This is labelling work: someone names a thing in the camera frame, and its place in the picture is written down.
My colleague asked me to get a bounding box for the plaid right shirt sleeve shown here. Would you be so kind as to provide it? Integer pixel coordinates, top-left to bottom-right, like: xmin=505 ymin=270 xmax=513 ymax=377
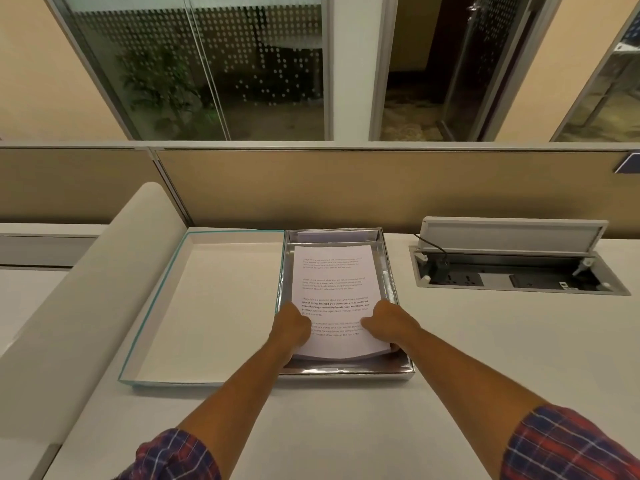
xmin=502 ymin=406 xmax=640 ymax=480

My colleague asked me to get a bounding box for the black power plug with cable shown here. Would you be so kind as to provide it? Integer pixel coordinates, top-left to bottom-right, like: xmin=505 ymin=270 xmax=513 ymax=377
xmin=413 ymin=234 xmax=452 ymax=281

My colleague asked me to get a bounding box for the green potted plant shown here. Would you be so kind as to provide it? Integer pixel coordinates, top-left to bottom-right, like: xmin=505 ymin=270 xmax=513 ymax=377
xmin=117 ymin=45 xmax=222 ymax=140

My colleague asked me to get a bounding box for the recessed desk socket box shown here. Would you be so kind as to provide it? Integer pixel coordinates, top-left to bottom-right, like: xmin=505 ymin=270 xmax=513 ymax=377
xmin=409 ymin=245 xmax=632 ymax=296

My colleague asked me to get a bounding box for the silver metal tray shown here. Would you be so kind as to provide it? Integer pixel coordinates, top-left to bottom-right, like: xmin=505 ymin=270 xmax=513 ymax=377
xmin=272 ymin=227 xmax=416 ymax=381

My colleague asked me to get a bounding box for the narrow tan partition panel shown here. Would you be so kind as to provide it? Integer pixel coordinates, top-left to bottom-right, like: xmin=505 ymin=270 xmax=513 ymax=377
xmin=0 ymin=147 xmax=189 ymax=226

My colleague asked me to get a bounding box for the white side desk divider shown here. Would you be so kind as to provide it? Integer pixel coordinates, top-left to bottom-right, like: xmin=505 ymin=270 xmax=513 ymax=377
xmin=0 ymin=182 xmax=190 ymax=480

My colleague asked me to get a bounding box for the wide tan partition panel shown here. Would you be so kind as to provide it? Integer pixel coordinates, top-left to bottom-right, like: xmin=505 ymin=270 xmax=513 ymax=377
xmin=155 ymin=147 xmax=640 ymax=234

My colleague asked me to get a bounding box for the plaid left shirt sleeve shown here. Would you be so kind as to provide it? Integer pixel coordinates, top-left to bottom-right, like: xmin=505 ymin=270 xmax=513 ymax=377
xmin=112 ymin=429 xmax=223 ymax=480

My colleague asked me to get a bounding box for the grey socket box flap lid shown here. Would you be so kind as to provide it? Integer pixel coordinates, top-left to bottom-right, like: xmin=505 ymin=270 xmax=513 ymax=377
xmin=419 ymin=217 xmax=610 ymax=256

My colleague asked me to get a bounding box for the person's left hand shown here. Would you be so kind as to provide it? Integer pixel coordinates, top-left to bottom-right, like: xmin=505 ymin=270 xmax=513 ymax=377
xmin=268 ymin=301 xmax=314 ymax=368

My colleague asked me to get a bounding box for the person's right forearm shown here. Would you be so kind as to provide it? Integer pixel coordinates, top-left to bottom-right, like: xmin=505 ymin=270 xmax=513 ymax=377
xmin=397 ymin=327 xmax=548 ymax=479

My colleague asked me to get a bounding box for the person's left forearm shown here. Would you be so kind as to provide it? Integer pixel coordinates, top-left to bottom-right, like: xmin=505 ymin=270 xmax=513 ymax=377
xmin=175 ymin=345 xmax=296 ymax=448

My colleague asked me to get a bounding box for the dotted frosted glass window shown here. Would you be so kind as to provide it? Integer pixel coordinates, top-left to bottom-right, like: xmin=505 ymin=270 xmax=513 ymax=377
xmin=42 ymin=0 xmax=334 ymax=142

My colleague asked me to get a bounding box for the person's right hand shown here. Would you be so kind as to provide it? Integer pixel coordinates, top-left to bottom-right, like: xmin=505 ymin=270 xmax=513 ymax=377
xmin=360 ymin=299 xmax=424 ymax=352

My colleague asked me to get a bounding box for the white box lid teal edge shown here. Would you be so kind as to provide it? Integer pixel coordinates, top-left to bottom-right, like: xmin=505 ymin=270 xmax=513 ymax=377
xmin=118 ymin=229 xmax=287 ymax=388

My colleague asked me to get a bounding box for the slanted glass window pane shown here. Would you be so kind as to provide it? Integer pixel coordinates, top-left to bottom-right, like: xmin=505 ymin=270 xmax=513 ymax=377
xmin=550 ymin=5 xmax=640 ymax=143

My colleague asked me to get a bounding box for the stack of printed white paper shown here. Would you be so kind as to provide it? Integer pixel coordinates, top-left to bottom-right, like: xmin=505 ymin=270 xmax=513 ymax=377
xmin=291 ymin=245 xmax=392 ymax=362

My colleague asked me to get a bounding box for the glass door with metal frame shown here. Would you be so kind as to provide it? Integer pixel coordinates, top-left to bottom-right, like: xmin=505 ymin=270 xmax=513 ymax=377
xmin=439 ymin=0 xmax=552 ymax=142

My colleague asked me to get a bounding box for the plaid shirt sleeve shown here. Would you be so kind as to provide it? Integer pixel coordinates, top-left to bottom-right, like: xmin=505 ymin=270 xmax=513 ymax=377
xmin=502 ymin=406 xmax=640 ymax=480
xmin=112 ymin=429 xmax=223 ymax=480

